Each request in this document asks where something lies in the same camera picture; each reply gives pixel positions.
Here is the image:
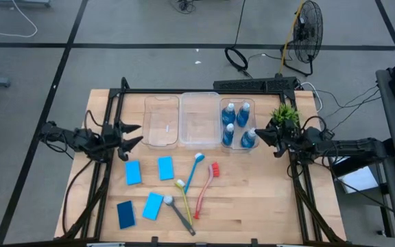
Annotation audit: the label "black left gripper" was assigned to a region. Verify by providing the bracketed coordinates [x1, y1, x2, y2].
[101, 119, 145, 162]

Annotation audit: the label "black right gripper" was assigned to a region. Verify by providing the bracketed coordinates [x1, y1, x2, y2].
[254, 119, 302, 159]

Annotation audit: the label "blue dish soap bottle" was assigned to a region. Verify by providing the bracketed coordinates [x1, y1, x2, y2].
[236, 102, 251, 128]
[241, 128, 257, 149]
[222, 123, 235, 147]
[222, 102, 236, 126]

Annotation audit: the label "light blue sponge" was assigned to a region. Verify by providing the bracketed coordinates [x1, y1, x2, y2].
[125, 160, 143, 186]
[157, 156, 175, 181]
[142, 192, 165, 221]

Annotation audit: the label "red dish brush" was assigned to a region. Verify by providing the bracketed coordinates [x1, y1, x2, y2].
[193, 162, 221, 220]

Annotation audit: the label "yellow-green dish brush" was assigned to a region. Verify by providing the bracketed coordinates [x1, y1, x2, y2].
[174, 178, 194, 226]

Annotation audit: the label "blue dish brush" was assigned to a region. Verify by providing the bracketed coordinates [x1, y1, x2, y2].
[183, 152, 206, 195]

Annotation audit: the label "grey dish brush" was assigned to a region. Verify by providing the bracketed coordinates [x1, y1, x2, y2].
[163, 195, 197, 237]

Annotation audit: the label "dark blue sponge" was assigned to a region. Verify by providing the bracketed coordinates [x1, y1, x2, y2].
[116, 200, 136, 230]

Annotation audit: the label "artificial plant in white pot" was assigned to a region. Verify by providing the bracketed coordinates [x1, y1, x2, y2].
[270, 102, 301, 128]

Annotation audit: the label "low clear plastic bin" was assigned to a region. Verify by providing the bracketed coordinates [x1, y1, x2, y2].
[219, 97, 259, 152]
[141, 95, 180, 150]

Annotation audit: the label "tall clear rimmed plastic bin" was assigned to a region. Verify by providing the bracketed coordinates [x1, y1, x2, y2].
[178, 91, 223, 149]

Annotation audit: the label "white paper sheet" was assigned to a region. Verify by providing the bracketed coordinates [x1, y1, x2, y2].
[333, 156, 379, 195]

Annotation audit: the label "black floor fan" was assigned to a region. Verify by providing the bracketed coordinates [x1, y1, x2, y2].
[281, 0, 324, 77]

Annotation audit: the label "grey furniture base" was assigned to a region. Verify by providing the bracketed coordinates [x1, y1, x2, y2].
[0, 0, 52, 8]

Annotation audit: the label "black aluminium table frame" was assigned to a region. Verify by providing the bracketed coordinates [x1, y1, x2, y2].
[53, 77, 348, 246]

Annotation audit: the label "white cable at table corner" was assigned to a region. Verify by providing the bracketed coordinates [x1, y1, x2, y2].
[300, 81, 323, 113]

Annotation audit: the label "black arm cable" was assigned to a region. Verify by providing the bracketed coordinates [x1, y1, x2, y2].
[61, 157, 95, 234]

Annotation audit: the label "black floor cables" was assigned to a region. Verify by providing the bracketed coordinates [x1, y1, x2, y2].
[315, 84, 383, 123]

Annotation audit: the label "yellow hanging cable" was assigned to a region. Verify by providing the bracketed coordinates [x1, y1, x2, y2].
[278, 0, 304, 75]

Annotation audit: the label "coiled black floor cable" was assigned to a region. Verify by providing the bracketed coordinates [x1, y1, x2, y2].
[224, 0, 254, 80]

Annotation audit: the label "black cable bundle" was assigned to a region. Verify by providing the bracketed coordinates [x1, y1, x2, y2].
[167, 0, 199, 15]

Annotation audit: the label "white floor cable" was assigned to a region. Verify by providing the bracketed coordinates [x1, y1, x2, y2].
[0, 0, 38, 38]

